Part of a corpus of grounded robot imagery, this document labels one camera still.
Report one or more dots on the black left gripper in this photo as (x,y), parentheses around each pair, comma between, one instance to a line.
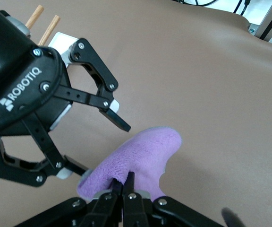
(20,78)

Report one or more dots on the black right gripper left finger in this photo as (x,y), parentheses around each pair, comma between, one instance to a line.
(98,212)

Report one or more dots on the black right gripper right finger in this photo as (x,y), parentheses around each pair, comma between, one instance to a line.
(145,212)

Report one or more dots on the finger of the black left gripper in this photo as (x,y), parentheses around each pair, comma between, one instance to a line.
(103,75)
(20,163)

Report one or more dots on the purple towel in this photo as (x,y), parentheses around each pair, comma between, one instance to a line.
(145,151)

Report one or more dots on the white rack base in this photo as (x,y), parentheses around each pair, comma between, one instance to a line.
(60,41)

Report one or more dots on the wooden rack rod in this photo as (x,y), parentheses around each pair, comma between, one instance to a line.
(34,16)
(49,29)

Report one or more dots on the brown table mat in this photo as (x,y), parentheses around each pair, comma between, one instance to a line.
(197,94)

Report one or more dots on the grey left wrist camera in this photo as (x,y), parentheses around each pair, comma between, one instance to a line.
(20,26)

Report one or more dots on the aluminium post with brackets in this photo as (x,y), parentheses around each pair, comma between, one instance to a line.
(271,21)

